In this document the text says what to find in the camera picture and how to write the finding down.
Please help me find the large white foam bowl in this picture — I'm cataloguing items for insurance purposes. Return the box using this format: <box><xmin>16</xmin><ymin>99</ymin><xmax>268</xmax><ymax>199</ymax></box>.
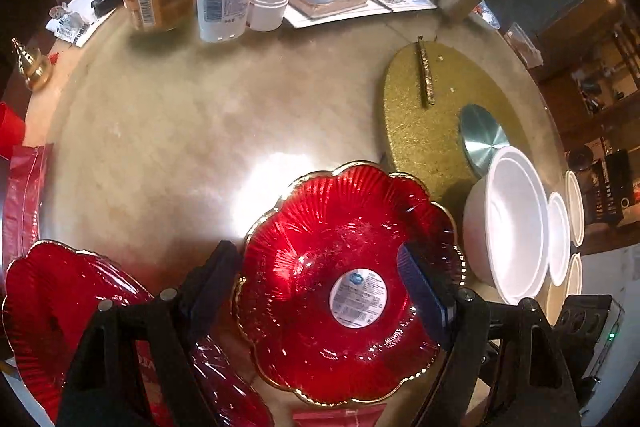
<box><xmin>462</xmin><ymin>146</ymin><xmax>549</xmax><ymax>306</ymax></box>

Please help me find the red scalloped plate with label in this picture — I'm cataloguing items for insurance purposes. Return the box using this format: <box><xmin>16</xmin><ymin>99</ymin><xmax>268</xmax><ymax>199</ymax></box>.
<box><xmin>232</xmin><ymin>161</ymin><xmax>468</xmax><ymax>407</ymax></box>

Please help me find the cream plastic bowl near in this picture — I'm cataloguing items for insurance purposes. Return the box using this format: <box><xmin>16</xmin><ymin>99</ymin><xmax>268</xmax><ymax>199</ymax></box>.
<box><xmin>544</xmin><ymin>253</ymin><xmax>584</xmax><ymax>325</ymax></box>

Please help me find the cream plastic bowl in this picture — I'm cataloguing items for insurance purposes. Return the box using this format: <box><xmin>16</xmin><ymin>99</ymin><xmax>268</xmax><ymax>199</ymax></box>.
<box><xmin>564</xmin><ymin>170</ymin><xmax>586</xmax><ymax>247</ymax></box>
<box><xmin>544</xmin><ymin>253</ymin><xmax>584</xmax><ymax>325</ymax></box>

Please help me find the small white foam bowl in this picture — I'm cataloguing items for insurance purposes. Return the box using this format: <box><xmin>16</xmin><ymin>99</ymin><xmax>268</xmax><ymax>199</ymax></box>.
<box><xmin>548</xmin><ymin>192</ymin><xmax>572</xmax><ymax>286</ymax></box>

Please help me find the cream plastic bowl far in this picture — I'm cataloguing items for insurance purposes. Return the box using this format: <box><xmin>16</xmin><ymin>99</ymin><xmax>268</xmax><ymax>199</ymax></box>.
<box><xmin>564</xmin><ymin>170</ymin><xmax>586</xmax><ymax>247</ymax></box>

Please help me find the gold glitter round turntable mat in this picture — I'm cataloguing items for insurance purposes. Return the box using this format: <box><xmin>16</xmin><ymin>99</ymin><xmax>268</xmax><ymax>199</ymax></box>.
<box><xmin>383</xmin><ymin>42</ymin><xmax>530</xmax><ymax>220</ymax></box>

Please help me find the silver metal turntable disc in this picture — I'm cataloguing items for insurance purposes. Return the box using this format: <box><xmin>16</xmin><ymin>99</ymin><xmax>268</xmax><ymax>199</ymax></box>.
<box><xmin>459</xmin><ymin>104</ymin><xmax>510</xmax><ymax>178</ymax></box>

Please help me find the gold wrapped stick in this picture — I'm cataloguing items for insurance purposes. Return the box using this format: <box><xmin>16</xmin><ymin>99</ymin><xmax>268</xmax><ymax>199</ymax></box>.
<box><xmin>416</xmin><ymin>36</ymin><xmax>435</xmax><ymax>108</ymax></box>

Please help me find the red packet bag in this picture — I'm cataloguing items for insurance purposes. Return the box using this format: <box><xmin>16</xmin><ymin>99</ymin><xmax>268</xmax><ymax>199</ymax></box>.
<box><xmin>2</xmin><ymin>144</ymin><xmax>52</xmax><ymax>275</ymax></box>

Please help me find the red cup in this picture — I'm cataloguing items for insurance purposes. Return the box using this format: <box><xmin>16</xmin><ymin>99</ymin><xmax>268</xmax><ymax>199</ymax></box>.
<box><xmin>0</xmin><ymin>102</ymin><xmax>25</xmax><ymax>160</ymax></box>

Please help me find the white paper placemat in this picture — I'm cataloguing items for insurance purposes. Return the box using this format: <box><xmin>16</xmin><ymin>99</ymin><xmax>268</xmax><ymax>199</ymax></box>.
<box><xmin>282</xmin><ymin>0</ymin><xmax>440</xmax><ymax>30</ymax></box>

